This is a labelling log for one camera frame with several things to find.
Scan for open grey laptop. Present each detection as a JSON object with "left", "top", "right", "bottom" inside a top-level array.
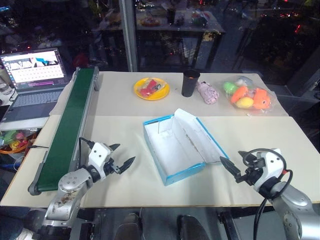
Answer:
[{"left": 0, "top": 47, "right": 71, "bottom": 124}]

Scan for orange toy carrot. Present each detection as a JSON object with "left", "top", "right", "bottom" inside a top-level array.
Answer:
[{"left": 230, "top": 85, "right": 249, "bottom": 104}]

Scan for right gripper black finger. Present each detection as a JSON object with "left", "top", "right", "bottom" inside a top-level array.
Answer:
[
  {"left": 237, "top": 150, "right": 251, "bottom": 165},
  {"left": 219, "top": 156, "right": 242, "bottom": 178}
]

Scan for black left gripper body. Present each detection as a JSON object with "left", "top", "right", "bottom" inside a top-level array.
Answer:
[{"left": 102, "top": 150, "right": 124, "bottom": 177}]

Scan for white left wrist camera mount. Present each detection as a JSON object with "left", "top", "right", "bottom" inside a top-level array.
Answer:
[{"left": 88, "top": 142, "right": 113, "bottom": 181}]

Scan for orange basket of toys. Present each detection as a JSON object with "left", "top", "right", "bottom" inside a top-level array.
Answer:
[{"left": 0, "top": 128, "right": 39, "bottom": 154}]

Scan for green conveyor belt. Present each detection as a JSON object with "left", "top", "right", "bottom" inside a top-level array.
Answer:
[{"left": 27, "top": 66, "right": 101, "bottom": 196}]

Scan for clear plastic toy bag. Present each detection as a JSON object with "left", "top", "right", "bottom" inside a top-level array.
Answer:
[{"left": 222, "top": 74, "right": 279, "bottom": 117}]

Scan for pink folded cloth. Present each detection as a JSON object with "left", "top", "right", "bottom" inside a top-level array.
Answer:
[{"left": 195, "top": 80, "right": 220, "bottom": 106}]

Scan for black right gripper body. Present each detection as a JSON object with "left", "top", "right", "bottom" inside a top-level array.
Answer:
[{"left": 234, "top": 158, "right": 266, "bottom": 186}]

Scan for green toy ball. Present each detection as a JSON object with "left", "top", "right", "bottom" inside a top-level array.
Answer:
[{"left": 223, "top": 81, "right": 239, "bottom": 95}]

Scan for blue white box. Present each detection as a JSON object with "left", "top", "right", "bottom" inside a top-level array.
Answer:
[{"left": 142, "top": 107, "right": 230, "bottom": 187}]

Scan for grey metal pillar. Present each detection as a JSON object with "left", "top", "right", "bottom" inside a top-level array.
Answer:
[{"left": 118, "top": 0, "right": 139, "bottom": 72}]

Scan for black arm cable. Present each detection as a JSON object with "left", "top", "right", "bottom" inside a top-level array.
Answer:
[
  {"left": 78, "top": 136, "right": 95, "bottom": 171},
  {"left": 243, "top": 148, "right": 294, "bottom": 240}
]

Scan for yellow toy lemon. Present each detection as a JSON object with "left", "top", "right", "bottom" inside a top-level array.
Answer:
[{"left": 235, "top": 96, "right": 254, "bottom": 110}]

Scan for red toy pieces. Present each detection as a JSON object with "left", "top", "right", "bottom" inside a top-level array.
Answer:
[{"left": 138, "top": 78, "right": 164, "bottom": 99}]

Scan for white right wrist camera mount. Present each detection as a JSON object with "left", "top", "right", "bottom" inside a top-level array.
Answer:
[{"left": 252, "top": 148, "right": 287, "bottom": 192}]

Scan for yellow plate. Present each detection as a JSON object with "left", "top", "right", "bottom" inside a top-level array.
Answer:
[{"left": 133, "top": 77, "right": 171, "bottom": 101}]

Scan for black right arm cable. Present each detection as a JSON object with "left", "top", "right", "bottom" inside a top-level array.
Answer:
[{"left": 243, "top": 148, "right": 294, "bottom": 240}]

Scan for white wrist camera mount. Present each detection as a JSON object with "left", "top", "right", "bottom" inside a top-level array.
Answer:
[
  {"left": 88, "top": 142, "right": 113, "bottom": 181},
  {"left": 252, "top": 148, "right": 287, "bottom": 192}
]

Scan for black cup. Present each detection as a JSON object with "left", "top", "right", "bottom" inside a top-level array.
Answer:
[{"left": 181, "top": 69, "right": 201, "bottom": 98}]

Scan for orange toy fish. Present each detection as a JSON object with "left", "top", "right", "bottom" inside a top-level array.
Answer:
[{"left": 251, "top": 87, "right": 274, "bottom": 110}]

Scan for dark rounded shape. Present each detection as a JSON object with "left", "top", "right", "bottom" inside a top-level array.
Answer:
[
  {"left": 175, "top": 214, "right": 209, "bottom": 240},
  {"left": 116, "top": 211, "right": 144, "bottom": 240}
]

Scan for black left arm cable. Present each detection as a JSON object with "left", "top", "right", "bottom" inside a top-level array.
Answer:
[{"left": 78, "top": 136, "right": 95, "bottom": 171}]

